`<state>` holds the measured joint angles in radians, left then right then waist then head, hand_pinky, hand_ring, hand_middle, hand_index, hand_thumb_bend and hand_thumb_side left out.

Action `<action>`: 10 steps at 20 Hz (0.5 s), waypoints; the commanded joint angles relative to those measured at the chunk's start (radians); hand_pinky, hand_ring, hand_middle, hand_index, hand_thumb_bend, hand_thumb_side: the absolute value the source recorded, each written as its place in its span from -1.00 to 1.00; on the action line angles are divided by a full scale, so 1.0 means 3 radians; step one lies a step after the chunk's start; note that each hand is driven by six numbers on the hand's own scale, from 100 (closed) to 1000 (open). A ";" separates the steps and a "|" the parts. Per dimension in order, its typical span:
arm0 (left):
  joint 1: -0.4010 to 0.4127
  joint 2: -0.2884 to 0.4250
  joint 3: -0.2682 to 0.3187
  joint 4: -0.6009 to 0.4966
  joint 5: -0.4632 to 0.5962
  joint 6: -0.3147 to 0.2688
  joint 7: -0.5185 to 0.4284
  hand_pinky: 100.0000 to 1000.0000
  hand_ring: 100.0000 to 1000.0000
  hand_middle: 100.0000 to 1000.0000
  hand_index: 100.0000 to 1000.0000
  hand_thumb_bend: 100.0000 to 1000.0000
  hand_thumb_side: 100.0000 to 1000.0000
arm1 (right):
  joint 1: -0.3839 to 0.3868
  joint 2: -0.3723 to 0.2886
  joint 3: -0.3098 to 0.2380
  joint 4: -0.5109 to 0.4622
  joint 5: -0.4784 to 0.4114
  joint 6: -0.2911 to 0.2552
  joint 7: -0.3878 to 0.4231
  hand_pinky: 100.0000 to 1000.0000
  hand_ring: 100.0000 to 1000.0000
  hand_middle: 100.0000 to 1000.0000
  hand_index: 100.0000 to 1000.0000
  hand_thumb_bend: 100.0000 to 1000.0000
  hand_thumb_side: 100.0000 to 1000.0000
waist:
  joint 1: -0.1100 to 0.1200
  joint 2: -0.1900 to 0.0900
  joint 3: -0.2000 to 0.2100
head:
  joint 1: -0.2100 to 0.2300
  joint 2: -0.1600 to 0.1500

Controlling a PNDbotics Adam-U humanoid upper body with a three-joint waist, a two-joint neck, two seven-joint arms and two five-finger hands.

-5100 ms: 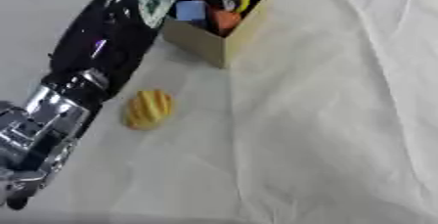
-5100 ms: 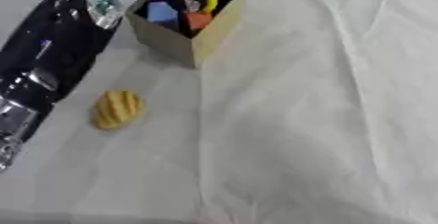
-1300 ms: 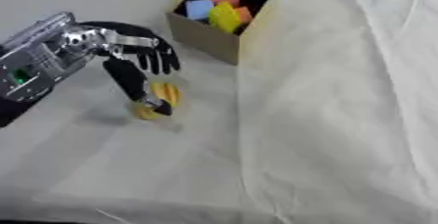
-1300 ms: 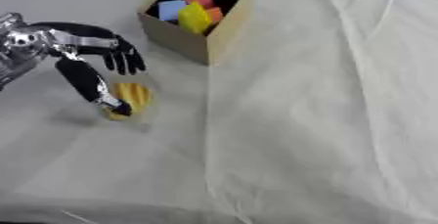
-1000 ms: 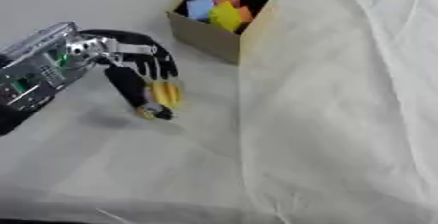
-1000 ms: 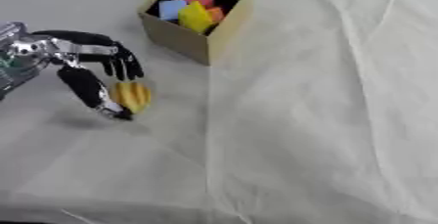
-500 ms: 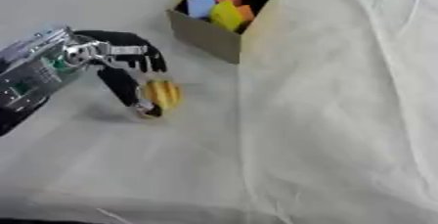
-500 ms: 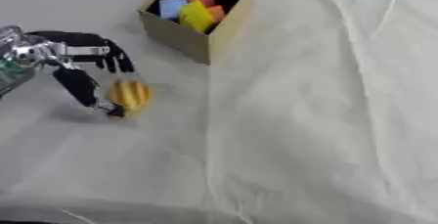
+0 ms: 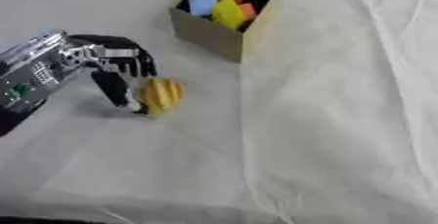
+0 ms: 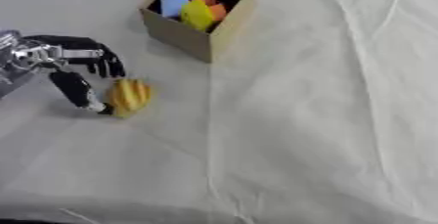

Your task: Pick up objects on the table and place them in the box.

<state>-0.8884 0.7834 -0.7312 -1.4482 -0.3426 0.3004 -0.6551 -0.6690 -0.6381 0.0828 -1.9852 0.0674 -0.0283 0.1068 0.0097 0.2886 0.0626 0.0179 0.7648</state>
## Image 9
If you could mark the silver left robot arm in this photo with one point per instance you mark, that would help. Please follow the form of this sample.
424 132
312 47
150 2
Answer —
28 74

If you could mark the blue square block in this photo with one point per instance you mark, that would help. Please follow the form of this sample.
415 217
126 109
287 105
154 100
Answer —
202 5

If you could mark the yellow ridged toy fruit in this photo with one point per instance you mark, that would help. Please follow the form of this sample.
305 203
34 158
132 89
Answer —
161 96

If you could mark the tan cardboard box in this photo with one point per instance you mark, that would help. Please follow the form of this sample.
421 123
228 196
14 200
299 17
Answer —
216 35

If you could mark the orange block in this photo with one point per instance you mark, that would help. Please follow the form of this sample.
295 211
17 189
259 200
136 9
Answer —
248 10

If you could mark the yellow block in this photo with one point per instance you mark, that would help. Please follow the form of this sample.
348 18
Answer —
229 14

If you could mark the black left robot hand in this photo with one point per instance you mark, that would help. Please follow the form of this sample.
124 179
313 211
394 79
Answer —
117 65

